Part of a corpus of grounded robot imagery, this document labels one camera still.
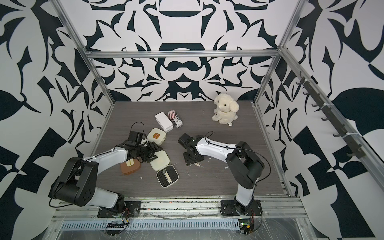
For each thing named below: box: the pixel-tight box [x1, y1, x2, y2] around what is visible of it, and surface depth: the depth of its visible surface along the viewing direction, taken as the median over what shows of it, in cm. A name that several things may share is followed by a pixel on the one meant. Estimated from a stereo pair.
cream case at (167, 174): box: [149, 150, 179, 188], surface depth 87 cm
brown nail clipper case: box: [120, 157, 143, 175], surface depth 87 cm
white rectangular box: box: [155, 111, 174, 133], surface depth 105 cm
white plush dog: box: [212, 93, 240, 127], surface depth 97 cm
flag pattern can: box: [167, 109, 183, 128], surface depth 107 cm
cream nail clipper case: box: [147, 127, 167, 146], surface depth 101 cm
